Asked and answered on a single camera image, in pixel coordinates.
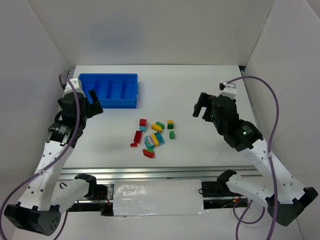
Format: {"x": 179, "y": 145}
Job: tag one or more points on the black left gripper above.
{"x": 92, "y": 105}

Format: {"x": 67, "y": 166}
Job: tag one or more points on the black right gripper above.
{"x": 203, "y": 104}

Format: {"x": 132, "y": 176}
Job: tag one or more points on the yellow and green brick stack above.
{"x": 170, "y": 124}

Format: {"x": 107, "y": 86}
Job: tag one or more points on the small green brick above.
{"x": 171, "y": 134}

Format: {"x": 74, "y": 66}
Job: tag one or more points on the green two-stud brick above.
{"x": 160, "y": 124}

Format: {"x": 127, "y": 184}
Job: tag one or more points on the red long brick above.
{"x": 138, "y": 136}

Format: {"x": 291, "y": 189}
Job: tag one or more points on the red curved brick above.
{"x": 148, "y": 154}

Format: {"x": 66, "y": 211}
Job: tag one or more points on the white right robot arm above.
{"x": 291, "y": 197}

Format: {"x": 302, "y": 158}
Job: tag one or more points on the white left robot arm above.
{"x": 39, "y": 210}

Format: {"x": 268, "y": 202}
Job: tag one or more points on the blue divided plastic bin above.
{"x": 113, "y": 90}

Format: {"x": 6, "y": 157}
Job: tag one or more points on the small red brick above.
{"x": 134, "y": 144}

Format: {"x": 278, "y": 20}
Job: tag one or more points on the cyan studded brick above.
{"x": 159, "y": 138}

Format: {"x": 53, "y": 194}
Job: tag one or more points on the printed cyan round tile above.
{"x": 148, "y": 141}

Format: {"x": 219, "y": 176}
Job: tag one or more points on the yellow long brick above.
{"x": 155, "y": 140}

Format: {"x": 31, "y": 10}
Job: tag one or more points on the silver foil tape sheet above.
{"x": 157, "y": 198}

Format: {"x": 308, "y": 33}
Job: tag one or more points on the aluminium rail frame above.
{"x": 156, "y": 173}

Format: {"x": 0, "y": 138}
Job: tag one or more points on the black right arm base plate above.
{"x": 217, "y": 190}

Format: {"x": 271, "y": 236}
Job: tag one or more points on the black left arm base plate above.
{"x": 101, "y": 202}

